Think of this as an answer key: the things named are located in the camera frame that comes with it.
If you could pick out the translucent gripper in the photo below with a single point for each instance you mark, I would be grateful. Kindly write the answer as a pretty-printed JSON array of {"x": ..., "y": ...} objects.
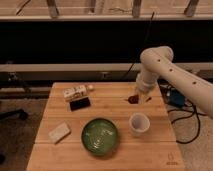
[{"x": 143, "y": 97}]

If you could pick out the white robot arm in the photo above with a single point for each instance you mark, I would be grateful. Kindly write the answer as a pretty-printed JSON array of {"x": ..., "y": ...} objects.
[{"x": 157, "y": 62}]

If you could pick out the white ceramic cup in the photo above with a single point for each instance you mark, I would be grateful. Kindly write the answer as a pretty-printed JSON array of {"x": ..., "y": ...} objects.
[{"x": 139, "y": 124}]

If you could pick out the blue box on floor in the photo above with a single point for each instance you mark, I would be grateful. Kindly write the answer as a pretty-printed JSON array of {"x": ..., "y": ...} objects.
[{"x": 176, "y": 98}]

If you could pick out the green plate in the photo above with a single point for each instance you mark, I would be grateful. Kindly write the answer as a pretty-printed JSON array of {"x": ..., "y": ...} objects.
[{"x": 100, "y": 136}]

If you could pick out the black rectangular block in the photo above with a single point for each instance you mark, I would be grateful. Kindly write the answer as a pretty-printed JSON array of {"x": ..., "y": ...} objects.
[{"x": 79, "y": 104}]

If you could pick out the white patterned box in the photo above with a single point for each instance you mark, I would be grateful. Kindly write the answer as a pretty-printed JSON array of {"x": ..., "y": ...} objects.
[{"x": 75, "y": 92}]

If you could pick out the beige sponge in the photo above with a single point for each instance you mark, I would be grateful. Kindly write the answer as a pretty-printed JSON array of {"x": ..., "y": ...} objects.
[{"x": 59, "y": 133}]

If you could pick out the office chair base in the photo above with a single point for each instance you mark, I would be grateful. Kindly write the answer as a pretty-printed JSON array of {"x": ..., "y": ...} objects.
[{"x": 20, "y": 113}]

